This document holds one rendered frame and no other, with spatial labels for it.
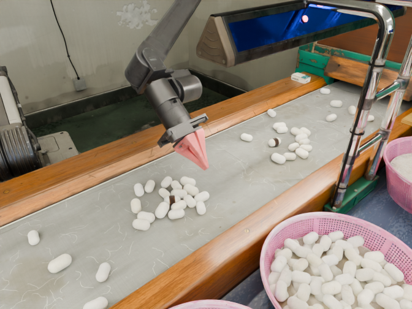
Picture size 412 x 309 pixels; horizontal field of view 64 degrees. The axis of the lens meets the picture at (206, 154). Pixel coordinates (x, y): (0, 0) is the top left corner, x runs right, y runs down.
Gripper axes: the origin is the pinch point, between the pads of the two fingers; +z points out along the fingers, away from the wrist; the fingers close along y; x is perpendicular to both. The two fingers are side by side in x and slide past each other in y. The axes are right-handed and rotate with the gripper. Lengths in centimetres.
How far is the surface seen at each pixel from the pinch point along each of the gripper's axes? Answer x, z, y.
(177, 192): 6.9, 1.5, -4.8
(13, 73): 165, -136, 14
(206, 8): 126, -129, 167
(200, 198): 4.2, 5.2, -2.3
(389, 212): -6.2, 30.9, 32.5
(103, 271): 2.2, 6.9, -25.9
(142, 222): 5.2, 3.3, -15.2
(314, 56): 15, -18, 78
